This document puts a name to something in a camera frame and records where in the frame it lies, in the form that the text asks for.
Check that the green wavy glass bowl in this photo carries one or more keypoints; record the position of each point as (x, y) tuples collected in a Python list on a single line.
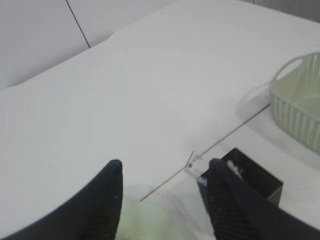
[(146, 221)]

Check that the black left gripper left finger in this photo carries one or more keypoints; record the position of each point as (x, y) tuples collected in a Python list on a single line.
[(93, 213)]

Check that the green plastic woven basket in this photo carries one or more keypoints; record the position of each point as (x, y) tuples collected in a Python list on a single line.
[(295, 99)]

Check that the black mesh pen holder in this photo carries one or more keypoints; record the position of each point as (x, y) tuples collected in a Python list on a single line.
[(262, 180)]

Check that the clear plastic ruler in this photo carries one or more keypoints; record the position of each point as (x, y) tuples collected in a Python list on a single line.
[(196, 165)]

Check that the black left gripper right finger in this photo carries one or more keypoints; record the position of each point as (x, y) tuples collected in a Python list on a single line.
[(277, 225)]

